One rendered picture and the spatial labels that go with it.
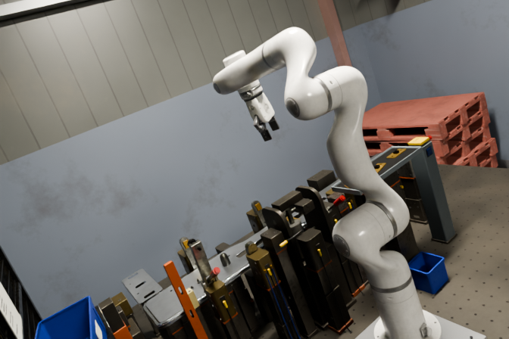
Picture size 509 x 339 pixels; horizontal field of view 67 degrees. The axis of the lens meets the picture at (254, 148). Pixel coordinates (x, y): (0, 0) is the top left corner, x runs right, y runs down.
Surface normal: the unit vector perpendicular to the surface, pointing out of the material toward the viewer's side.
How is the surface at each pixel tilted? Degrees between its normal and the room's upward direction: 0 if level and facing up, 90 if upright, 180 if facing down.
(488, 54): 90
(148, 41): 90
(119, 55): 90
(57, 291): 90
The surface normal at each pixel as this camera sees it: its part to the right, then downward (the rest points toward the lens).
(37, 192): 0.51, 0.02
